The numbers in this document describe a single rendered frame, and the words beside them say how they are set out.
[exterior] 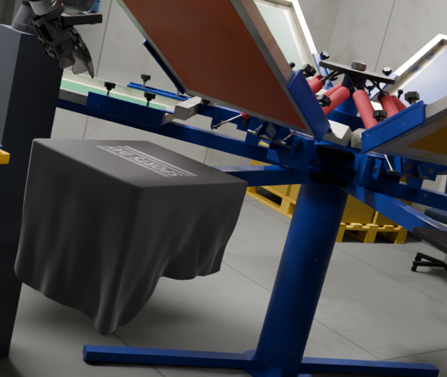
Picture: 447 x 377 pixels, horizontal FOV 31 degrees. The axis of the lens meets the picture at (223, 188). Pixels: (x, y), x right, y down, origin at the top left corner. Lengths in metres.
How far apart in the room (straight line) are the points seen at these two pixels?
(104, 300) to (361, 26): 5.33
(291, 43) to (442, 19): 2.69
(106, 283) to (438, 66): 2.59
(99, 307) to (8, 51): 1.02
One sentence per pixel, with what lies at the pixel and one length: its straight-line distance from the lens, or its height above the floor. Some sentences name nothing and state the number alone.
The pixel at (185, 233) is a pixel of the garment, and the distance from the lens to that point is 2.30.
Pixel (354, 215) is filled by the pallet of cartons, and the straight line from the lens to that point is 5.95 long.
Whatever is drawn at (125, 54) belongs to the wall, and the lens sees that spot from 6.05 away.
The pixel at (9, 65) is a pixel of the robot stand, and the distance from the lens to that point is 2.82.
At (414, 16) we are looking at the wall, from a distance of 6.89.
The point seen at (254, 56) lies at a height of 1.33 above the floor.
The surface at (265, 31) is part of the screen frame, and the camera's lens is 2.20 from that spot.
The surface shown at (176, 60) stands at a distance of 2.70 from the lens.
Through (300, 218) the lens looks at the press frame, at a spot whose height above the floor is 0.69.
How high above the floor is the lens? 1.45
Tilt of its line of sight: 13 degrees down
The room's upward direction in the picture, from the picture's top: 14 degrees clockwise
